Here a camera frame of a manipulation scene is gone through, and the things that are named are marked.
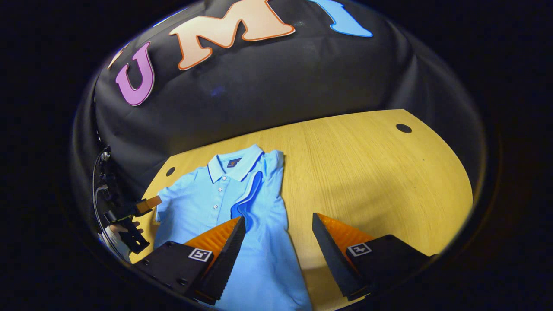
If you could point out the light blue T-shirt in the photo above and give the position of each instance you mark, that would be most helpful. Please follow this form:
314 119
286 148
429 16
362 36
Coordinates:
203 194

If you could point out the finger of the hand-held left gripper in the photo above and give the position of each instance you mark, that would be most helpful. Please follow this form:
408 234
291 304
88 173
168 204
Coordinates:
149 204

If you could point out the black backdrop cloth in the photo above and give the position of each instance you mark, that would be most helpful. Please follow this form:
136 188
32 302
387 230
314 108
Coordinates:
268 86

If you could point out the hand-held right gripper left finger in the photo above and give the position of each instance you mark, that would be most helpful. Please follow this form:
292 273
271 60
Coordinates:
224 263

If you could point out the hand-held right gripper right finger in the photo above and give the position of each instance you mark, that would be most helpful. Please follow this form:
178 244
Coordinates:
332 263

